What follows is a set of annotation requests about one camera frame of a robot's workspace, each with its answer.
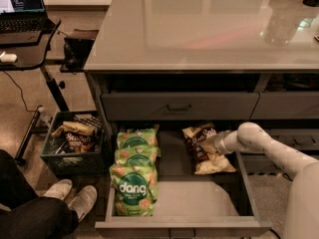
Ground left white shoe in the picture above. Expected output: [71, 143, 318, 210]
[44, 179, 73, 200]

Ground cream chip bag in crate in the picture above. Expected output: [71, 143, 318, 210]
[52, 121, 95, 136]

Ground brown chip bag in crate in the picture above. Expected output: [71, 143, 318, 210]
[64, 132, 96, 153]

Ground right white shoe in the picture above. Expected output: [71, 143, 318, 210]
[69, 185, 98, 221]

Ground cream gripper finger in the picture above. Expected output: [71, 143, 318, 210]
[198, 139, 217, 153]

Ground black clamp device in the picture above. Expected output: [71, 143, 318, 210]
[60, 29, 99, 73]

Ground brown sea salt chip bag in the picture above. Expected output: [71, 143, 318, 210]
[182, 121, 236, 175]

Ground dark green plastic crate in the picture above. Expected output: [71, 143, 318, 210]
[40, 111, 107, 177]

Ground front green dang chip bag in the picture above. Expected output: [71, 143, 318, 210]
[110, 164, 159, 217]

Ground white shoe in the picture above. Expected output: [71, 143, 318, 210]
[69, 185, 98, 221]
[44, 179, 73, 200]

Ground open laptop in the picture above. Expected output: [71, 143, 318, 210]
[0, 0, 47, 47]

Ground middle green dang chip bag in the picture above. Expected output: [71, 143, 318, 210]
[115, 145, 161, 165]

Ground grey top drawer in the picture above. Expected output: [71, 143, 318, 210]
[101, 92, 259, 120]

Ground black side desk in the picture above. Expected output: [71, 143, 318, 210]
[0, 17, 69, 166]

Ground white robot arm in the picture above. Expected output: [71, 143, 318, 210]
[198, 122, 319, 239]

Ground white computer mouse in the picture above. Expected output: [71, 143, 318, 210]
[0, 53, 17, 63]

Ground green dang chip bag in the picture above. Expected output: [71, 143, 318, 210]
[117, 124, 159, 149]
[110, 164, 159, 217]
[115, 145, 161, 165]

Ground black trouser legs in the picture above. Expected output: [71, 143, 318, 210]
[0, 150, 79, 239]

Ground open grey middle drawer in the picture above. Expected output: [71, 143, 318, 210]
[96, 121, 272, 239]

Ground back green dang chip bag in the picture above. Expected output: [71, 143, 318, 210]
[117, 124, 159, 149]

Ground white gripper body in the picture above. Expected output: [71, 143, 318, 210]
[213, 130, 240, 154]

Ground grey counter cabinet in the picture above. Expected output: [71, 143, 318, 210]
[83, 0, 319, 239]

